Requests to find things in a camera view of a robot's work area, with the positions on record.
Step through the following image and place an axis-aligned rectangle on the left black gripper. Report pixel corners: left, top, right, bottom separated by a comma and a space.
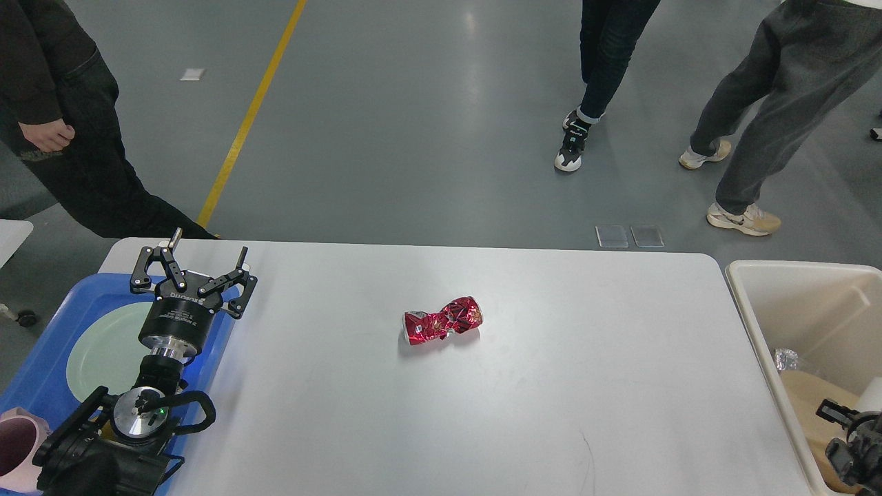
130, 228, 258, 359

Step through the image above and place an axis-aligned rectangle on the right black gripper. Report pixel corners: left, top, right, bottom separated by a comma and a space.
816, 398, 881, 492

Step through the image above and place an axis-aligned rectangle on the brown paper bag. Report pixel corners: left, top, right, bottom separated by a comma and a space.
780, 370, 859, 494

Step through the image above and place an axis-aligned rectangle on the aluminium foil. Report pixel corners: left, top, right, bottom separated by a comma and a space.
771, 348, 806, 373

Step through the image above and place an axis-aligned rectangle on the light green plate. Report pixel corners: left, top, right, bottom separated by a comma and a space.
66, 302, 152, 402

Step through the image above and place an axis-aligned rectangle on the pink mug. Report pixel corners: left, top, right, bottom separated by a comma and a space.
1, 407, 52, 495

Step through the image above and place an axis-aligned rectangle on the white paper cup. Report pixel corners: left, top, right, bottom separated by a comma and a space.
854, 377, 882, 412

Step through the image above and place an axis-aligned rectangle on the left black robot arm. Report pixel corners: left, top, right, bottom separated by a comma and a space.
32, 229, 258, 495

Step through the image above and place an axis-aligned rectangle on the beige plastic bin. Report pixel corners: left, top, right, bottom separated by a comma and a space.
726, 260, 881, 495

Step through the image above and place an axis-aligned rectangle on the grey office chair left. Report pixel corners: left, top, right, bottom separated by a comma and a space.
0, 303, 39, 329

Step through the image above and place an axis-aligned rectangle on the white side table corner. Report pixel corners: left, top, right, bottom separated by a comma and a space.
0, 219, 34, 267

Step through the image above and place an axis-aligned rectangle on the person in black clothes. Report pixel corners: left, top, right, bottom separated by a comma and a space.
1, 1, 212, 240

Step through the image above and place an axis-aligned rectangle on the crushed red can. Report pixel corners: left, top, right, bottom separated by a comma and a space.
402, 296, 483, 346

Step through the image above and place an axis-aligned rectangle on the person in dark sneakers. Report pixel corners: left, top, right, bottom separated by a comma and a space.
554, 1, 659, 173

